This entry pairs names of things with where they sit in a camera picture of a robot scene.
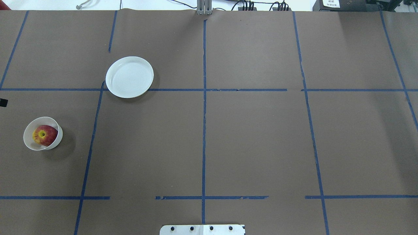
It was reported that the grey metal bracket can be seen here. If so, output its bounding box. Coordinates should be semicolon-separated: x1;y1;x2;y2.
197;0;213;15

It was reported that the brown paper table cover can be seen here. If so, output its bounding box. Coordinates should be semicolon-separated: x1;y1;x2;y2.
1;9;417;235

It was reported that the black object at left edge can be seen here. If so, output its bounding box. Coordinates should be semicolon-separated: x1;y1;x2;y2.
0;98;8;107

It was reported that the red yellow apple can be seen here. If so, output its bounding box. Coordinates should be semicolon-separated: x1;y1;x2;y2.
32;125;58;146

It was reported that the black power strip with plugs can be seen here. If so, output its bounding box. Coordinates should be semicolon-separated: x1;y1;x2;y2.
231;0;291;11

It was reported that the white bowl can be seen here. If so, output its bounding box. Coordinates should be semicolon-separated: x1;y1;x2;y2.
23;117;63;151

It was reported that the white metal mounting plate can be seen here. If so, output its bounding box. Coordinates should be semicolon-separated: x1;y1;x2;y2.
159;224;246;235

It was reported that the white round plate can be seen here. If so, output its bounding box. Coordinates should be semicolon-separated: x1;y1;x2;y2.
105;56;154;99

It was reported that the black box with label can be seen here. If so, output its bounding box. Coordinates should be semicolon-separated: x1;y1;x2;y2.
312;0;373;12

